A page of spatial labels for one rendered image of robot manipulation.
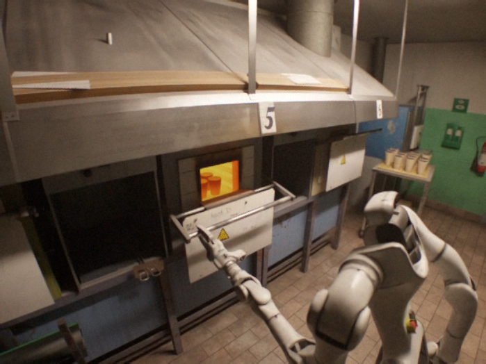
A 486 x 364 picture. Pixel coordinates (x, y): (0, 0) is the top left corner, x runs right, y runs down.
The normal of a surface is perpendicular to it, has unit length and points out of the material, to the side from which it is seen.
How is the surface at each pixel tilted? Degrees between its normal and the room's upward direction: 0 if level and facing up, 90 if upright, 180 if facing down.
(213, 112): 80
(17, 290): 90
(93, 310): 90
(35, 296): 90
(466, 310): 100
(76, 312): 90
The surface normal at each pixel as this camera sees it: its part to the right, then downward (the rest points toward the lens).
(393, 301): -0.42, 0.41
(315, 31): 0.00, 0.36
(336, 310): -0.58, -0.22
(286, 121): 0.62, 0.11
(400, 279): -0.22, 0.26
